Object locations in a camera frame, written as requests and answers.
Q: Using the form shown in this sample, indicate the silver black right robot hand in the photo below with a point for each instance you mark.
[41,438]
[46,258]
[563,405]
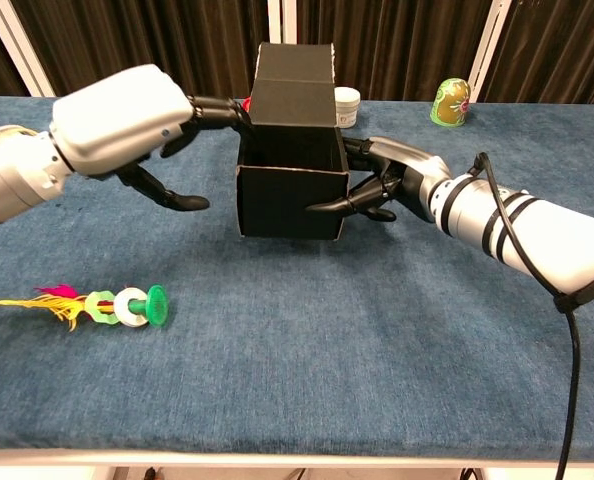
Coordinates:
[412,165]

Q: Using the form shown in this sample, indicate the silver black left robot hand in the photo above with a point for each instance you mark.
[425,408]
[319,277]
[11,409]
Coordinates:
[117,120]

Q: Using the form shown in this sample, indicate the black paper box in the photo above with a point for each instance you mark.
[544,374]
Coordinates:
[287,205]

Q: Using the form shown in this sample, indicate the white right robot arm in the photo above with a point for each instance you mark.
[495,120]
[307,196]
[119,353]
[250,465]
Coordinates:
[552,240]

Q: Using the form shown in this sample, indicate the green painted nesting doll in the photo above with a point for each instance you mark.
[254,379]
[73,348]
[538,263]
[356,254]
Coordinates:
[451,102]

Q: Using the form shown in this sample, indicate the red emergency stop button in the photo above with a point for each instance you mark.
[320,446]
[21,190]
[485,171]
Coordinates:
[247,103]

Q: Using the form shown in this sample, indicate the feather shuttlecock with plastic rings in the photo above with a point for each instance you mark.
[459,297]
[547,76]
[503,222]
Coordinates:
[129,307]

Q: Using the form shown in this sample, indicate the blue table mat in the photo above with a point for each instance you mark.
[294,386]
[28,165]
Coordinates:
[327,375]

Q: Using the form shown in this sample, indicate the white partition frame post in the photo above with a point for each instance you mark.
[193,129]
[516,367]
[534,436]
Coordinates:
[282,20]
[22,50]
[489,45]

